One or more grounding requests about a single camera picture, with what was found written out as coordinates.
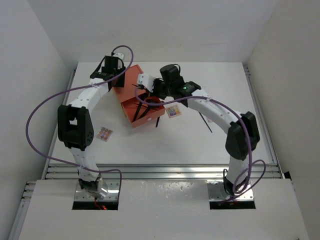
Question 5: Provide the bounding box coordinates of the small colourful eyeshadow palette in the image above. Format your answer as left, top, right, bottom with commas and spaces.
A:
166, 105, 182, 118

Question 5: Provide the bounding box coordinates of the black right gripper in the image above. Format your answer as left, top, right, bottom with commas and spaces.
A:
146, 77, 174, 100

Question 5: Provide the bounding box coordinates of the black fan brush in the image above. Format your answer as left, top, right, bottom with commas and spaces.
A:
139, 98, 158, 119

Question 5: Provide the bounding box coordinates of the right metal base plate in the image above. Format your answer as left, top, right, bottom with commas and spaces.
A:
206, 179, 254, 203

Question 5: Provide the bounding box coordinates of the thin black pencil brush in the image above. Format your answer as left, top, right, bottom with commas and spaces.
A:
139, 92, 153, 103
198, 112, 213, 133

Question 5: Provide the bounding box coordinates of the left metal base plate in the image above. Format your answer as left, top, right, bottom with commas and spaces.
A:
73, 179, 120, 203

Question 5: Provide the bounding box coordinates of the clear nine-pan eyeshadow palette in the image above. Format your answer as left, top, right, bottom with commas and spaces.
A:
96, 127, 113, 142

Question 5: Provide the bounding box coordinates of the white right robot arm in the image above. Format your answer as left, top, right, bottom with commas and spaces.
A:
149, 64, 260, 196

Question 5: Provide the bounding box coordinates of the black powder brush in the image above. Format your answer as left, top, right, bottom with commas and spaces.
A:
132, 108, 144, 122

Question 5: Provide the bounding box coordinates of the orange drawer with white knob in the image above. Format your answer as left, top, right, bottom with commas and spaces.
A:
121, 97, 165, 129

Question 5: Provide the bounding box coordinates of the metal base plate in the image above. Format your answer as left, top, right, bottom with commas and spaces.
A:
73, 179, 120, 203
206, 179, 254, 203

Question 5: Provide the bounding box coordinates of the aluminium rail frame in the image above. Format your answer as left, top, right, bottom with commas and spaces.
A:
9, 66, 283, 240

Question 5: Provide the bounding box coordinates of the orange drawer box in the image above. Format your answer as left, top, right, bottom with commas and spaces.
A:
112, 64, 144, 108

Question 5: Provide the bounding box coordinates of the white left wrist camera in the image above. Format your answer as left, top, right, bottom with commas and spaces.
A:
113, 52, 125, 60

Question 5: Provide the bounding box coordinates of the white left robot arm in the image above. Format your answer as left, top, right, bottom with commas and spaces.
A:
57, 53, 126, 199

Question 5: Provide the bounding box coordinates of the thin black liner brush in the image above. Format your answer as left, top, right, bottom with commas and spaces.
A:
134, 102, 149, 109

